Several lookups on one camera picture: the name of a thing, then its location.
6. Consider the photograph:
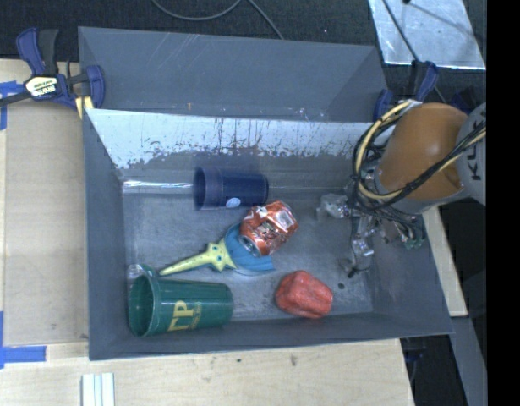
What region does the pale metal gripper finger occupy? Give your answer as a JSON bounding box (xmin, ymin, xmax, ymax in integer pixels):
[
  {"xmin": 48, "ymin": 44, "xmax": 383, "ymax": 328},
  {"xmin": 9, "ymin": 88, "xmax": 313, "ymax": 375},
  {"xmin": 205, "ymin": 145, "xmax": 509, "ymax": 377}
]
[
  {"xmin": 347, "ymin": 240, "xmax": 376, "ymax": 279},
  {"xmin": 337, "ymin": 243, "xmax": 363, "ymax": 272}
]

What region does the clear plastic lump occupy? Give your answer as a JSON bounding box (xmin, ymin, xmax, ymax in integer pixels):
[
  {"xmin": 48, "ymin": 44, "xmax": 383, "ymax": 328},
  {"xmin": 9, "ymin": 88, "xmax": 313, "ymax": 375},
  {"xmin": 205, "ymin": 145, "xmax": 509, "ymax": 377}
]
[{"xmin": 315, "ymin": 192, "xmax": 350, "ymax": 220}]

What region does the red toy pepper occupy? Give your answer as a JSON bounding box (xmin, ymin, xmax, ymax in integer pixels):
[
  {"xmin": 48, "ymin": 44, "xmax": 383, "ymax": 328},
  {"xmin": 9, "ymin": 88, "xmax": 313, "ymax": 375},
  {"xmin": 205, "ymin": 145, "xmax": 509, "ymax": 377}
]
[{"xmin": 274, "ymin": 270, "xmax": 334, "ymax": 321}]

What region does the crushed orange can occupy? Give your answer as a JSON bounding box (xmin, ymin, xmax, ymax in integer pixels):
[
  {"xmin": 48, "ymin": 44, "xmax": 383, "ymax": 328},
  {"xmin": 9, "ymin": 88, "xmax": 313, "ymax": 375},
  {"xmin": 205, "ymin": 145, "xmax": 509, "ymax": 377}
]
[{"xmin": 238, "ymin": 200, "xmax": 300, "ymax": 259}]

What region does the dark blue cup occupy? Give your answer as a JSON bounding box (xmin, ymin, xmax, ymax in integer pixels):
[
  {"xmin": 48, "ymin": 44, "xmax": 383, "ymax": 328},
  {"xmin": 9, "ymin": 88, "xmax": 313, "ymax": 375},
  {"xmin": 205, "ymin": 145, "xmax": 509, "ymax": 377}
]
[{"xmin": 193, "ymin": 166, "xmax": 271, "ymax": 211}]

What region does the green plastic cup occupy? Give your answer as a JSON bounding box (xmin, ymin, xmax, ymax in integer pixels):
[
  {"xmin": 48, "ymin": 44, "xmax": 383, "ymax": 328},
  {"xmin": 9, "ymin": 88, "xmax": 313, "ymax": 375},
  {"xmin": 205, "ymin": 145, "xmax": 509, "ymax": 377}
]
[{"xmin": 127, "ymin": 264, "xmax": 235, "ymax": 339}]

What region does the grey metal bin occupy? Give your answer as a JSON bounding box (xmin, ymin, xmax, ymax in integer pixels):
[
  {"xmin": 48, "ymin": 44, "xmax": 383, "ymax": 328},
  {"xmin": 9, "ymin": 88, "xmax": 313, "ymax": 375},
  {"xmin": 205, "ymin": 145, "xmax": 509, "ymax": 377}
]
[{"xmin": 77, "ymin": 25, "xmax": 456, "ymax": 361}]

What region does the pale wood board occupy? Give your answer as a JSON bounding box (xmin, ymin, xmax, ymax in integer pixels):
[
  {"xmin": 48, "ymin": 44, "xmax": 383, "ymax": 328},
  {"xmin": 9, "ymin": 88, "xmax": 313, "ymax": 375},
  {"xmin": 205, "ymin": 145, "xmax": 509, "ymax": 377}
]
[{"xmin": 3, "ymin": 99, "xmax": 469, "ymax": 348}]

